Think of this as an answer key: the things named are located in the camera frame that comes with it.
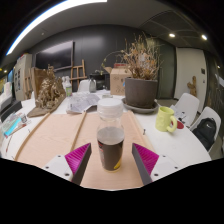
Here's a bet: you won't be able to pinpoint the long ceiling light strip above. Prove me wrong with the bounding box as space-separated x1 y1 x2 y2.
5 0 108 56

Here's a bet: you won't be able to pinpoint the dried plant in dark pot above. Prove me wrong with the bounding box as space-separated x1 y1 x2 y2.
101 33 164 109

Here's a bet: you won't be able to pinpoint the grey plant saucer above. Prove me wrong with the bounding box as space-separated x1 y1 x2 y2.
121 97 160 115

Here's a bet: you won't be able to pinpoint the grey metal jug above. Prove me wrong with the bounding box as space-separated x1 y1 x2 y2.
88 78 98 94

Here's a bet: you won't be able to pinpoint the yellow-green mug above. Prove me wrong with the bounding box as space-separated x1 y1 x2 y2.
154 106 179 134

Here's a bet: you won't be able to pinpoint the golden brown relief sculpture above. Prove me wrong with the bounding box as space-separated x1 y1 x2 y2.
27 65 67 118

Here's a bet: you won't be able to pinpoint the cardboard box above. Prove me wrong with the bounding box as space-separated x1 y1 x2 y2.
103 66 133 97

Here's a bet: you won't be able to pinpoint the light plywood panel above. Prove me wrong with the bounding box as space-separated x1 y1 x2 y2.
13 110 155 190

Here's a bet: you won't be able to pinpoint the flat round red coaster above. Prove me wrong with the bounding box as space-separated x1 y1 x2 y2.
171 119 185 130

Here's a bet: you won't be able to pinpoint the wooden easel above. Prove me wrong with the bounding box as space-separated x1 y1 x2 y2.
69 59 88 91

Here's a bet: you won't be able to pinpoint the white shelf cabinet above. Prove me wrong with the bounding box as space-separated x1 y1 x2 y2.
13 53 34 102

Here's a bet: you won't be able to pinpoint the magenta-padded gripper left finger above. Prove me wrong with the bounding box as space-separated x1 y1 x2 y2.
43 142 93 186

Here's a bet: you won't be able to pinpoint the dark wall screen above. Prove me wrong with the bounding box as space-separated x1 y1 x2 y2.
34 40 75 71

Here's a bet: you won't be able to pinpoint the printed white papers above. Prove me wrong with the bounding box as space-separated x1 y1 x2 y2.
66 92 101 115

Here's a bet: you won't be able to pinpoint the black backpack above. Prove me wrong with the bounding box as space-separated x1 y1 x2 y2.
192 117 218 152

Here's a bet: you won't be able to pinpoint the blue plastic packet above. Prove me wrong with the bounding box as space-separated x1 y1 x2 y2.
1 113 28 138

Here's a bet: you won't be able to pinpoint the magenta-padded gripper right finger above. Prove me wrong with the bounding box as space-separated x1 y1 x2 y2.
131 142 183 186

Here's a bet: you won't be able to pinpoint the white shell chair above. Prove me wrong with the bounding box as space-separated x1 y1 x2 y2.
169 92 201 128
191 105 222 153

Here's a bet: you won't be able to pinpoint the wooden figure sculpture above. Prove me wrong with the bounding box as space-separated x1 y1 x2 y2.
187 75 198 98

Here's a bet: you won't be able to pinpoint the white spray bottle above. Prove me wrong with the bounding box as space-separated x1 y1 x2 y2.
64 75 73 98

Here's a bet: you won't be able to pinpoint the loose paper stack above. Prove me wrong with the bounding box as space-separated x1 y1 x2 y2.
173 109 189 126

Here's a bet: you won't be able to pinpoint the clear white-capped drink bottle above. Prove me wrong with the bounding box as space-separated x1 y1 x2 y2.
96 97 126 173

